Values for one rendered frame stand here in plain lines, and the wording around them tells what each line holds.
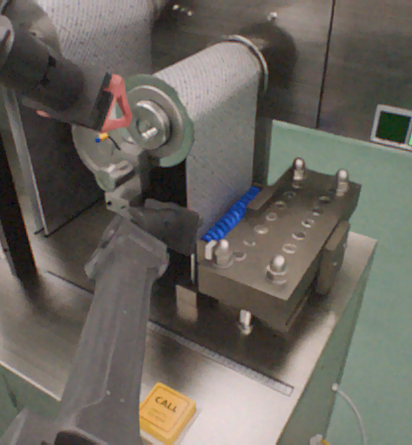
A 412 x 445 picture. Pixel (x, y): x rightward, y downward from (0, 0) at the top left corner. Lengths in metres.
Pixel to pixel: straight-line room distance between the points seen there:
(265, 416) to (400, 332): 1.50
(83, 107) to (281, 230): 0.47
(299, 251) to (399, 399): 1.23
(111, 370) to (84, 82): 0.32
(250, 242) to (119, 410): 0.57
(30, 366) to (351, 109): 0.73
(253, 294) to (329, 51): 0.47
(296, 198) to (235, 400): 0.42
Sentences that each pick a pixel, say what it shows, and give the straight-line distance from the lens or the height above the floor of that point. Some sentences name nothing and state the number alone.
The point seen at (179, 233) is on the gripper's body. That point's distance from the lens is 0.74.
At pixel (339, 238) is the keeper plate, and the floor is 1.02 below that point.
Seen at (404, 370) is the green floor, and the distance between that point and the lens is 2.10.
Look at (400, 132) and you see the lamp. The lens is 0.96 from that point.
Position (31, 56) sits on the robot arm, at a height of 1.42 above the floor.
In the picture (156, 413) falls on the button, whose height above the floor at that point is 0.92.
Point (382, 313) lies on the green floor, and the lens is 2.28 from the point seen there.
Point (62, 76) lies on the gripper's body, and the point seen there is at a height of 1.39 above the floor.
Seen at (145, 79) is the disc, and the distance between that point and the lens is 0.74.
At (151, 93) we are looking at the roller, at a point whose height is 1.30.
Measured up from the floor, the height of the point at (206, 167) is 1.16.
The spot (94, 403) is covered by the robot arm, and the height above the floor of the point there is 1.28.
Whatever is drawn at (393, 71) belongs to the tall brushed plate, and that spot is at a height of 1.28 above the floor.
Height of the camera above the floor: 1.56
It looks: 36 degrees down
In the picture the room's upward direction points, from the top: straight up
